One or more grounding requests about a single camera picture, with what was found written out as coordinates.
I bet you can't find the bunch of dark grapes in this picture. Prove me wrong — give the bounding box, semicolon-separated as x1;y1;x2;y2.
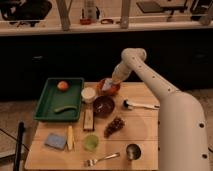
104;117;125;138

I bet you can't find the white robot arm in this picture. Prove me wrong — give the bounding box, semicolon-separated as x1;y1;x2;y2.
111;48;211;171

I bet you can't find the wooden block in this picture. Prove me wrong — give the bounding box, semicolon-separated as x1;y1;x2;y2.
83;109;94;131

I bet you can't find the silver metal cup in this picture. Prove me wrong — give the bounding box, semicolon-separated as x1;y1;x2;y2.
126;144;141;160

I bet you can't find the black pole left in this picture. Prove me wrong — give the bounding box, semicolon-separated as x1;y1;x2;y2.
13;122;25;171

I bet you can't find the green plastic cup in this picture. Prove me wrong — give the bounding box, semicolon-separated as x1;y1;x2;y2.
83;134;99;151

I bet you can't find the silver fork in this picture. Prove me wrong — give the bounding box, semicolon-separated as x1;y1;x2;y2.
83;152;120;167

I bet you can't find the blue sponge towel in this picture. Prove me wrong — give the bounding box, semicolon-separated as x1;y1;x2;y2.
44;133;67;150

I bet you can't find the orange red bowl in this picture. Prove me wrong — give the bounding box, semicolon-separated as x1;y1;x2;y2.
96;78;120;96

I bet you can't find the dark brown bowl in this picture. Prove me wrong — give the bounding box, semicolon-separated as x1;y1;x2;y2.
93;96;115;118

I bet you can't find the orange peach fruit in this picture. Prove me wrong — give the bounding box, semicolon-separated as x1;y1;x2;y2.
57;81;69;91

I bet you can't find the green plastic tray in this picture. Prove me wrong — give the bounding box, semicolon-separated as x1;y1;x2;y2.
34;77;84;122

